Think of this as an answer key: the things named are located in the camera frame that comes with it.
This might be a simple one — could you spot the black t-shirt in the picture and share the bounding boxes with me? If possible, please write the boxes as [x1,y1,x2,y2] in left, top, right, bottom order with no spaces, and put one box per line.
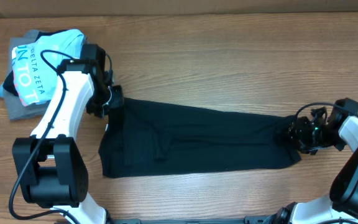
[99,98,301,178]

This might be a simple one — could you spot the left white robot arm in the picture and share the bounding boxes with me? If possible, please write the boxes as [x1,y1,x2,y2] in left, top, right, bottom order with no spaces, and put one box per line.
[8,58,117,223]

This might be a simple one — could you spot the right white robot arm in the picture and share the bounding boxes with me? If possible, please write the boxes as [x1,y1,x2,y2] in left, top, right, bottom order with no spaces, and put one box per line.
[264,98,358,224]

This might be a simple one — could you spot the light blue folded t-shirt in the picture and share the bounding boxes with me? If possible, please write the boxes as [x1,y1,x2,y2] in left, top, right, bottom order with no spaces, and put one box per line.
[11,29,85,106]

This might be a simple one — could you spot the grey folded t-shirt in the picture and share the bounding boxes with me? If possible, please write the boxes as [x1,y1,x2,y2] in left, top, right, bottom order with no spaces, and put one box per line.
[0,30,49,120]

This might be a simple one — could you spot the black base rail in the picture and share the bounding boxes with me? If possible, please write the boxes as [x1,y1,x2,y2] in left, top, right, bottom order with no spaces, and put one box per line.
[111,215,276,224]

